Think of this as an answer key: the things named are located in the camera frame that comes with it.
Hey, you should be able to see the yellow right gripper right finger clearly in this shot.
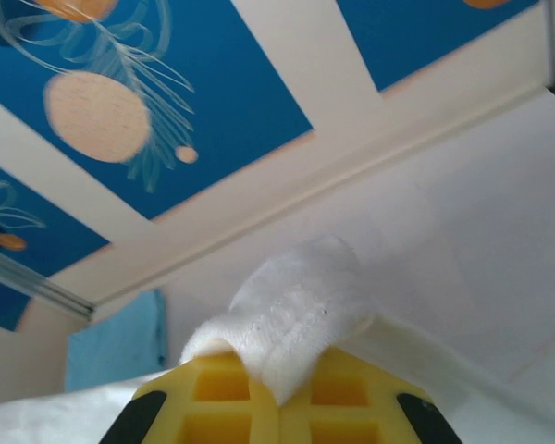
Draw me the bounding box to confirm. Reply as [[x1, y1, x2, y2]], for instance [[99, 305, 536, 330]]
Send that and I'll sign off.
[[278, 347, 463, 444]]

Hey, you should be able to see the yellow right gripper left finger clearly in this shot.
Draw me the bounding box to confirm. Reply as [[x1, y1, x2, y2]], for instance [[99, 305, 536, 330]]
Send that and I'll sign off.
[[99, 351, 281, 444]]

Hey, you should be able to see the white printed t-shirt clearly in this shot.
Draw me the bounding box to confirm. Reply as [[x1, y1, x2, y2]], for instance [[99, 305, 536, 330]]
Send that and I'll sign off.
[[0, 233, 491, 444]]

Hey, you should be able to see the light blue folded t-shirt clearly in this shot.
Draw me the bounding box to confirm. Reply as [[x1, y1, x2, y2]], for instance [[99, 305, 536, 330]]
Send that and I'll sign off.
[[64, 289, 168, 394]]

